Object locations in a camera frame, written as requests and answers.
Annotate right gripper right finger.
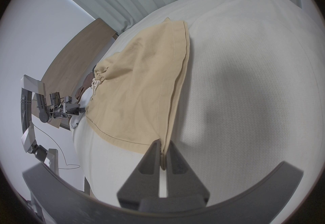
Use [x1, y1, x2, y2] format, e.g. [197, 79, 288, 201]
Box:
[166, 140, 211, 210]

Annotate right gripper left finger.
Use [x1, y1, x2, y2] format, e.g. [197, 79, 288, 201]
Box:
[116, 139, 163, 212]

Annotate beige shorts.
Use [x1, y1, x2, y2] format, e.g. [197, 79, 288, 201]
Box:
[85, 17, 191, 171]

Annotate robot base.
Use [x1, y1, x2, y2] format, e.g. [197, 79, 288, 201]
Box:
[46, 148, 59, 177]

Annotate bed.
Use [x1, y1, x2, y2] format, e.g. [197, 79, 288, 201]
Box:
[40, 0, 325, 209]

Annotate brown garment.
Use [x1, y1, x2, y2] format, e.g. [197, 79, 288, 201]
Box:
[75, 72, 96, 98]

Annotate black cable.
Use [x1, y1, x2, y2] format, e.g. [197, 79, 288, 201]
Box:
[34, 127, 81, 170]

